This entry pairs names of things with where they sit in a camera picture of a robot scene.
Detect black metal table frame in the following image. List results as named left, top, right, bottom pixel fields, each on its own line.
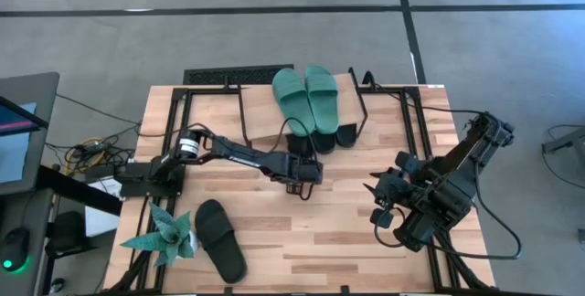
left=107, top=83, right=485, bottom=296

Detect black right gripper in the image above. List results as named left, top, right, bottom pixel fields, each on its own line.
left=363, top=150, right=453, bottom=228

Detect black rubber slide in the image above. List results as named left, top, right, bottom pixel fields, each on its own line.
left=312, top=131, right=337, bottom=155
left=335, top=122, right=358, bottom=149
left=195, top=198, right=249, bottom=284
left=285, top=132, right=317, bottom=156

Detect yellow cable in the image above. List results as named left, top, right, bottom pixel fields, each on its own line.
left=63, top=137, right=107, bottom=176

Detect black mouse with green light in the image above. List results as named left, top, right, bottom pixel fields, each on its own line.
left=0, top=227, right=31, bottom=273

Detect white paper box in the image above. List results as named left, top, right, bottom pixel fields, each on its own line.
left=84, top=174, right=123, bottom=238

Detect green potted succulent plant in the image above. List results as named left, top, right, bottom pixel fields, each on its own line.
left=120, top=201, right=201, bottom=269

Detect thin black right gripper cable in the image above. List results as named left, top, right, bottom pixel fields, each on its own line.
left=373, top=207, right=412, bottom=249

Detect green rubber slide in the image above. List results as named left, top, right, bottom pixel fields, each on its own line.
left=304, top=64, right=341, bottom=135
left=271, top=68, right=317, bottom=138

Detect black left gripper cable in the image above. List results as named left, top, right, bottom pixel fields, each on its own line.
left=269, top=116, right=319, bottom=163

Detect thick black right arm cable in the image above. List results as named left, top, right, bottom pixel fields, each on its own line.
left=429, top=163, right=523, bottom=261

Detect grey framed monitor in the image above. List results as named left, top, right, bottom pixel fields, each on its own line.
left=0, top=71, right=60, bottom=196

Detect wooden shelf with black frame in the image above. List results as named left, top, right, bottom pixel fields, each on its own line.
left=223, top=66, right=381, bottom=147

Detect black floor grate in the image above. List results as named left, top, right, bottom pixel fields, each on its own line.
left=183, top=63, right=295, bottom=86

